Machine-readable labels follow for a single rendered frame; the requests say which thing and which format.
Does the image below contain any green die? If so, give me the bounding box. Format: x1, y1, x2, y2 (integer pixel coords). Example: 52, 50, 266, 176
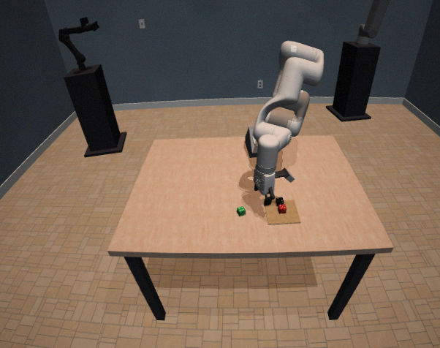
237, 206, 246, 216

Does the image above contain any red die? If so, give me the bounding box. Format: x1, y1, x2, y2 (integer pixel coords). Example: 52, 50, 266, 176
278, 204, 287, 214

